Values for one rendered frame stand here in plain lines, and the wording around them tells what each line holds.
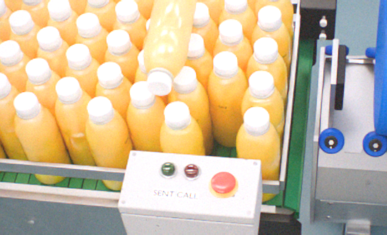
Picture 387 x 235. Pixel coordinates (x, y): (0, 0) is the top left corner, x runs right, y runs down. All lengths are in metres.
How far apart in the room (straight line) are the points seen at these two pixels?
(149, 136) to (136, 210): 0.19
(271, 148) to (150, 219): 0.23
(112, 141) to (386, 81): 0.44
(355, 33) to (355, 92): 1.35
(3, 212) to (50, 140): 0.23
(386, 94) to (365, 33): 1.63
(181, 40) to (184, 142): 0.16
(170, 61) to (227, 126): 0.20
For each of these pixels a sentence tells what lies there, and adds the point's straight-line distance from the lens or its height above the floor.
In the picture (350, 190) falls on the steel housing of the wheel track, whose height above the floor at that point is 0.86.
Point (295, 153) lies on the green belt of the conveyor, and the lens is 1.47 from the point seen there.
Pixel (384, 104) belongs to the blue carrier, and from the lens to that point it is 1.26.
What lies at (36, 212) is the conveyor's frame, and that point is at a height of 0.85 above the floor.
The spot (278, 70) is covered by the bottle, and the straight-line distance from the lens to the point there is 1.37.
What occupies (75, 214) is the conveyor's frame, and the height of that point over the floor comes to 0.86.
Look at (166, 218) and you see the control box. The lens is 1.21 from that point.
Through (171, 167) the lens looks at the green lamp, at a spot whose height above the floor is 1.11.
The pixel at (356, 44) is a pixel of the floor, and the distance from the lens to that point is 2.83.
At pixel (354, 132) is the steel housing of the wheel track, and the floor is 0.93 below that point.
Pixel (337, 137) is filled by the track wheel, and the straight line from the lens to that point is 1.40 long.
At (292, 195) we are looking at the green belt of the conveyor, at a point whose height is 0.89.
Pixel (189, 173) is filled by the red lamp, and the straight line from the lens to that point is 1.20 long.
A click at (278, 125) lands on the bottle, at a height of 1.01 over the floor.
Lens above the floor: 2.12
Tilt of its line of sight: 53 degrees down
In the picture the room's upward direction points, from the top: 8 degrees counter-clockwise
